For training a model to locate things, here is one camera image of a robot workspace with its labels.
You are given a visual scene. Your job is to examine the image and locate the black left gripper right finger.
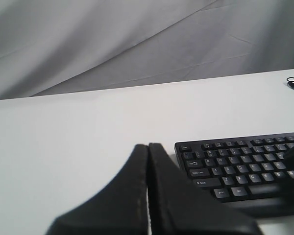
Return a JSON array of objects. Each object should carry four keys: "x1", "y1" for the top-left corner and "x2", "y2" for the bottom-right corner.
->
[{"x1": 147, "y1": 143, "x2": 260, "y2": 235}]

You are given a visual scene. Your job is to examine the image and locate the black acer keyboard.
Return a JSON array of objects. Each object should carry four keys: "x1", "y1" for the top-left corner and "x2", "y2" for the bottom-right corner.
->
[{"x1": 174, "y1": 132, "x2": 294, "y2": 218}]

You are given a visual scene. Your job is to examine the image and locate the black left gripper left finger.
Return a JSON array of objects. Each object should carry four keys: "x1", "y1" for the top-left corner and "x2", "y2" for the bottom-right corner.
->
[{"x1": 47, "y1": 144, "x2": 148, "y2": 235}]

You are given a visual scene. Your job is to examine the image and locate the grey backdrop cloth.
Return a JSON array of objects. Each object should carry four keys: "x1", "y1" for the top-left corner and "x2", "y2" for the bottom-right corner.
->
[{"x1": 0, "y1": 0, "x2": 294, "y2": 100}]

